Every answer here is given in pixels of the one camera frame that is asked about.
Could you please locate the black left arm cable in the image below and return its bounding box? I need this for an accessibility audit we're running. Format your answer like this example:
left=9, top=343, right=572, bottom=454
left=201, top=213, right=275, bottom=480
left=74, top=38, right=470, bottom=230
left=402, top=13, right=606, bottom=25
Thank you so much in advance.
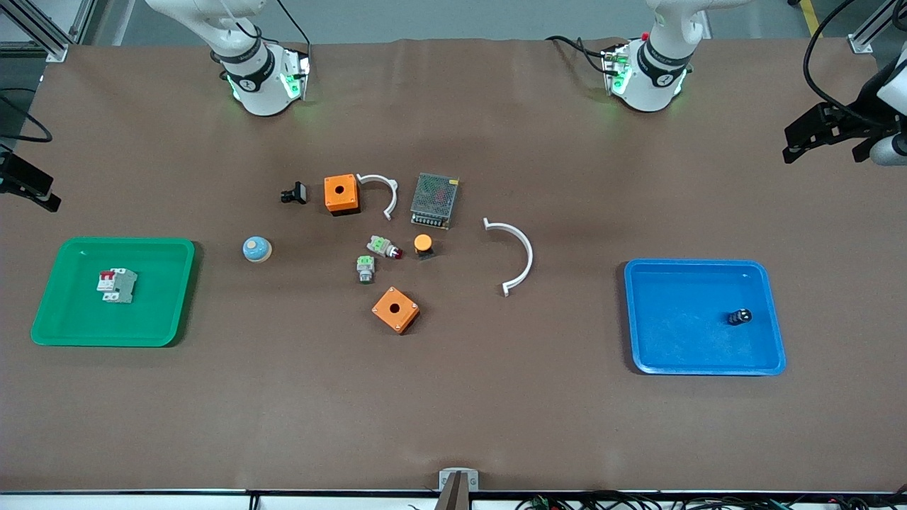
left=802, top=0, right=907, bottom=128

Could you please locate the white red circuit breaker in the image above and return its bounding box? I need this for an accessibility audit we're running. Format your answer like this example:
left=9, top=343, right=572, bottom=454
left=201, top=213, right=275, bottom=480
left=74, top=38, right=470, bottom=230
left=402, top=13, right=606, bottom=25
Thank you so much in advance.
left=96, top=268, right=138, bottom=305

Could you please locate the orange button box tilted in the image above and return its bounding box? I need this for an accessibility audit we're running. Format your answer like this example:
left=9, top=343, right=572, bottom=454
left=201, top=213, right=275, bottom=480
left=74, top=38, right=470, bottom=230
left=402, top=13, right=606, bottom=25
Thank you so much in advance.
left=371, top=286, right=421, bottom=335

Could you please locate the aluminium frame profile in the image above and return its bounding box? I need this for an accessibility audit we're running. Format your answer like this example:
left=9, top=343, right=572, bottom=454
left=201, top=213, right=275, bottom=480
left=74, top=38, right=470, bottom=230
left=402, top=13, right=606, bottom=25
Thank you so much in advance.
left=0, top=0, right=98, bottom=63
left=848, top=0, right=907, bottom=55

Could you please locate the blue plastic tray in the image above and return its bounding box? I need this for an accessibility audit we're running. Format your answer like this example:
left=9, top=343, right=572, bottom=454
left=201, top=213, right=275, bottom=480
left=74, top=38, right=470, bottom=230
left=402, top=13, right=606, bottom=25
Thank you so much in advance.
left=624, top=259, right=787, bottom=376

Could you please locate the orange button box upright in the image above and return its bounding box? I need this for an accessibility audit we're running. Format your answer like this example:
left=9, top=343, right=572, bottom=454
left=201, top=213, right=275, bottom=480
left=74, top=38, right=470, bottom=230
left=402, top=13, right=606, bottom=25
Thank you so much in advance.
left=324, top=174, right=361, bottom=217

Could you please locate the metal mesh power supply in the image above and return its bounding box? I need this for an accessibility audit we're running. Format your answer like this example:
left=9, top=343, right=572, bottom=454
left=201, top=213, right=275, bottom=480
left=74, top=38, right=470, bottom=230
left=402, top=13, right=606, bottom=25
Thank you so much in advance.
left=410, top=172, right=460, bottom=230

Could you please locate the large white curved clamp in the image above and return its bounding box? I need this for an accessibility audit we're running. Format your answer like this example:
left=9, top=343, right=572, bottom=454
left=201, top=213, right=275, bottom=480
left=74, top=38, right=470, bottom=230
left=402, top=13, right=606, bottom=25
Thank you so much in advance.
left=483, top=217, right=534, bottom=297

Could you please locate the green plastic tray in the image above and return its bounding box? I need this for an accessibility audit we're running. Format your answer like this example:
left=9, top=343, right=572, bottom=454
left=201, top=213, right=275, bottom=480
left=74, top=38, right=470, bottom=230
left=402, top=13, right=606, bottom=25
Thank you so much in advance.
left=30, top=237, right=196, bottom=348

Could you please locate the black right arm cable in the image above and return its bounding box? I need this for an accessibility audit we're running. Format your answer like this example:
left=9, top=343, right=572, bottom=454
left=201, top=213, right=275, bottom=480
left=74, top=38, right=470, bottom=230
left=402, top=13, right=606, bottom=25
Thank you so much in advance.
left=0, top=89, right=55, bottom=144

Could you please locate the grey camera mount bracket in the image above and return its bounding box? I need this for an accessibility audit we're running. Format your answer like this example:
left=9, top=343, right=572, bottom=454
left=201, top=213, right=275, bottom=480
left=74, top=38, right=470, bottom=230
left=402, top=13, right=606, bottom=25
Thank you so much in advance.
left=439, top=467, right=480, bottom=492

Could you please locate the red tip pilot lamp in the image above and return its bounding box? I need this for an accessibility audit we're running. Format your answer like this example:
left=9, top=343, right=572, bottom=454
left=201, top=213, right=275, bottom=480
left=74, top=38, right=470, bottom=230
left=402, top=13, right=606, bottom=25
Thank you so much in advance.
left=366, top=234, right=404, bottom=260

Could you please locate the small white curved clamp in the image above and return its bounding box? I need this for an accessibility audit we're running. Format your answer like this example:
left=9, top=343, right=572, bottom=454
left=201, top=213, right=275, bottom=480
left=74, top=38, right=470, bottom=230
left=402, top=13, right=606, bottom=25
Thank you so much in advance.
left=356, top=173, right=398, bottom=221

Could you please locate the black base cable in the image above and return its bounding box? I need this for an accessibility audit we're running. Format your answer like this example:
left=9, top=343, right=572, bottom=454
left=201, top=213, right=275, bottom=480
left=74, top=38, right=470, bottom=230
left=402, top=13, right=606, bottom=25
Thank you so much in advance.
left=544, top=34, right=614, bottom=74
left=275, top=0, right=313, bottom=57

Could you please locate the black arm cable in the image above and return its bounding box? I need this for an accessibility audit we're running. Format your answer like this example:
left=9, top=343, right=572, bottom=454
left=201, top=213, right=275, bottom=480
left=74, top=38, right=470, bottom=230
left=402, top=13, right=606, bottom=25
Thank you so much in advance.
left=802, top=0, right=907, bottom=128
left=0, top=89, right=55, bottom=144

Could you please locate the black right base cable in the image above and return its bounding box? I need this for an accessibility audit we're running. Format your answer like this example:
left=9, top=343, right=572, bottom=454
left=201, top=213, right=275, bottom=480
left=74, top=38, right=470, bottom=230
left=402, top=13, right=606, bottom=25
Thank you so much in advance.
left=275, top=0, right=313, bottom=57

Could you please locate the black left base cable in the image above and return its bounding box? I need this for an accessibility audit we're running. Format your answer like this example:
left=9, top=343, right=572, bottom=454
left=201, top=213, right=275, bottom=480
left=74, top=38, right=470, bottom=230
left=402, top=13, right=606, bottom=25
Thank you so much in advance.
left=544, top=34, right=614, bottom=74

